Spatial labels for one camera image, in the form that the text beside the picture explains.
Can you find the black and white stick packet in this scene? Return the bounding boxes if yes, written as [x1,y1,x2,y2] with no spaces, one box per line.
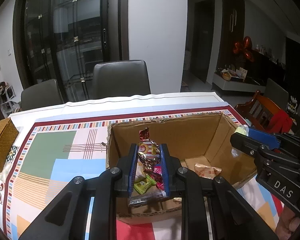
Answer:
[128,192,165,207]

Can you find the brown wooden chair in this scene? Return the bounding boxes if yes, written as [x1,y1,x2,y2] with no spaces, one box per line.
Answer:
[234,90,283,133]

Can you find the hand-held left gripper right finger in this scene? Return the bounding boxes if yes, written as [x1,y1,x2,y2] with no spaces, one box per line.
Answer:
[160,144,278,240]

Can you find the pale green candy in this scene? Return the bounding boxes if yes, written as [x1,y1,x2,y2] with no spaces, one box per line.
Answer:
[231,125,249,158]

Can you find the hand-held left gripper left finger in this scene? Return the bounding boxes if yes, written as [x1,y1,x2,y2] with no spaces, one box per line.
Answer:
[19,144,139,240]

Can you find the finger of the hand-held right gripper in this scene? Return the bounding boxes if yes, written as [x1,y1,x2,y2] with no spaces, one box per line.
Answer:
[230,132,273,166]
[247,127,282,150]

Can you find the brown cardboard box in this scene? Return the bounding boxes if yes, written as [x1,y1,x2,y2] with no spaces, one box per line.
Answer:
[106,112,258,224]

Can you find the green candy packet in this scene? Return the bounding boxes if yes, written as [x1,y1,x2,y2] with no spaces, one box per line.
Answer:
[134,175,157,195]

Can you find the grey armchair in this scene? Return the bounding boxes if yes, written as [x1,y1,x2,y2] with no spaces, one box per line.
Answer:
[264,78,289,110]

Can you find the pink candy packet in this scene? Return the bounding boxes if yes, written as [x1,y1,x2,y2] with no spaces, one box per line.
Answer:
[146,164,165,190]

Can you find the glass sliding door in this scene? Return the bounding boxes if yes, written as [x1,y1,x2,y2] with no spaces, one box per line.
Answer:
[14,0,129,100]

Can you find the red cloth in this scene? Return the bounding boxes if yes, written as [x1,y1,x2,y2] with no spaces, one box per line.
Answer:
[267,110,293,133]

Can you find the red foil balloons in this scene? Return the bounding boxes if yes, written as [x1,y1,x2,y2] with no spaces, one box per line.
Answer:
[234,37,255,63]

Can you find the person's right hand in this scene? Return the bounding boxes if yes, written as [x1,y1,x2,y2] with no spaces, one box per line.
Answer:
[275,206,300,240]

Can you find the dark wardrobe with handles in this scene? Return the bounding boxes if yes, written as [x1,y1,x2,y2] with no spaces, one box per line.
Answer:
[221,0,245,65]

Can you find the gold snack bag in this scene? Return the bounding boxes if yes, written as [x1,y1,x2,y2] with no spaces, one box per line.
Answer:
[194,163,223,180]

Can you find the white shoe rack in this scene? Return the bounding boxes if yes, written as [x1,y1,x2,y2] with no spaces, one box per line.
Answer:
[0,81,22,117]

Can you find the golden woven box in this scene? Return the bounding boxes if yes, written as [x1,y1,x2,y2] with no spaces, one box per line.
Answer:
[0,118,19,173]

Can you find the white low console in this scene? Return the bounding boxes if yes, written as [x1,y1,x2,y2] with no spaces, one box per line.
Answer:
[212,72,265,93]

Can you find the grey padded chair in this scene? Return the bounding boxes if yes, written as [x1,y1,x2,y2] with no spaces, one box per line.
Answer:
[92,60,151,100]
[20,79,65,111]

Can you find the dark red twist-wrapped candy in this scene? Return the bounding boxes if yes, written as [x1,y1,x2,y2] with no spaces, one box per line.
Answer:
[137,127,162,173]

